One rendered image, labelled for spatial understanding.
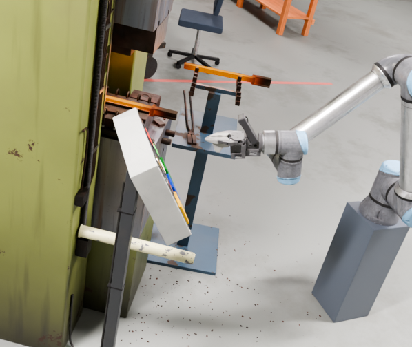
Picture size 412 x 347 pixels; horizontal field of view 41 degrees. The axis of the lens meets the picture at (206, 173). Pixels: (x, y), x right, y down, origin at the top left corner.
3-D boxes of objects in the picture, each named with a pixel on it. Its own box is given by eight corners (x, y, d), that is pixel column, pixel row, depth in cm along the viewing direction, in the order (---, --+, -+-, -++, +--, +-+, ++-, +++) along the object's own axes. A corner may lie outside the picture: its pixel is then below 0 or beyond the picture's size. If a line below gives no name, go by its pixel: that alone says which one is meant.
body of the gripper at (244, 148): (229, 159, 207) (262, 159, 207) (230, 139, 202) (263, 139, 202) (229, 149, 213) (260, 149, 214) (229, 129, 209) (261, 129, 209)
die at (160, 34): (165, 38, 213) (169, 14, 208) (153, 54, 196) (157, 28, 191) (60, 13, 214) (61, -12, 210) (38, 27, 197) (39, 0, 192)
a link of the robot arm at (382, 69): (398, 38, 216) (257, 141, 227) (415, 49, 206) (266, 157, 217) (409, 59, 222) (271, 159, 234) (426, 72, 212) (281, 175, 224)
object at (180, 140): (236, 122, 292) (237, 119, 291) (234, 160, 258) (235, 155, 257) (180, 111, 291) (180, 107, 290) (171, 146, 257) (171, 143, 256)
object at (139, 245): (193, 259, 211) (196, 249, 208) (191, 268, 206) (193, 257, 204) (82, 231, 212) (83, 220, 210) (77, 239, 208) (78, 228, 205)
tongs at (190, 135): (182, 91, 308) (183, 89, 308) (190, 92, 309) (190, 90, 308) (187, 144, 258) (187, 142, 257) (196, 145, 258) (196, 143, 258)
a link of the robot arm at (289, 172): (293, 170, 224) (296, 144, 217) (304, 186, 215) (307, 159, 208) (271, 173, 222) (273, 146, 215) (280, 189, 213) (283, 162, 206)
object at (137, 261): (145, 266, 290) (158, 193, 266) (125, 319, 258) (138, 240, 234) (43, 240, 292) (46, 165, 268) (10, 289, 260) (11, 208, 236)
